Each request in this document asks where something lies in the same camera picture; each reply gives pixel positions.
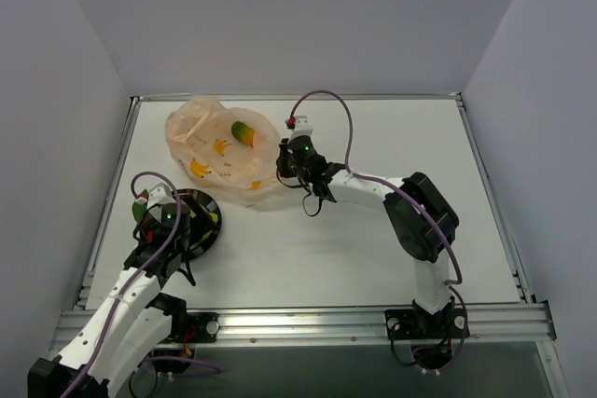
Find red fake strawberry bunch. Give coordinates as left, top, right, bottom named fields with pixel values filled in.
left=132, top=189, right=149, bottom=223

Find green orange fake mango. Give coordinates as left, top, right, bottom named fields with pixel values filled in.
left=230, top=121, right=256, bottom=147

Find banana print plastic bag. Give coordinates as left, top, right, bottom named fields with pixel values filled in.
left=164, top=96, right=281, bottom=203

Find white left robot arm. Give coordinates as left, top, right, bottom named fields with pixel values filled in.
left=27, top=185, right=223, bottom=397

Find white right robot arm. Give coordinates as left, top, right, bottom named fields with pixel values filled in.
left=276, top=135, right=463, bottom=336

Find black rimmed cream plate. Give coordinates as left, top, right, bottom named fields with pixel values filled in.
left=178, top=188, right=223, bottom=262

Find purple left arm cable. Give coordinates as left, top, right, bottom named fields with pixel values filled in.
left=55, top=171, right=222, bottom=398

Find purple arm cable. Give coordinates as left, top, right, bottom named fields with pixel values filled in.
left=288, top=89, right=466, bottom=371
left=55, top=171, right=222, bottom=398

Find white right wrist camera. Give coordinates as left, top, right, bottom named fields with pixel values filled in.
left=285, top=116, right=313, bottom=141

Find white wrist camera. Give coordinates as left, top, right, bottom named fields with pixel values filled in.
left=285, top=116, right=313, bottom=141
left=146, top=183, right=176, bottom=209

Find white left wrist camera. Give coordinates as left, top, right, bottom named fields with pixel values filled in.
left=146, top=183, right=176, bottom=209

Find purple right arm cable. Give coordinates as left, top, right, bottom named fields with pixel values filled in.
left=288, top=89, right=466, bottom=371

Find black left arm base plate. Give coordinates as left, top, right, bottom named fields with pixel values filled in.
left=168, top=311, right=220, bottom=344

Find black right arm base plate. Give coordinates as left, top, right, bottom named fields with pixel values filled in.
left=384, top=305, right=470, bottom=340

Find aluminium front mounting rail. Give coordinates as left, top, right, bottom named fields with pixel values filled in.
left=49, top=302, right=558, bottom=350

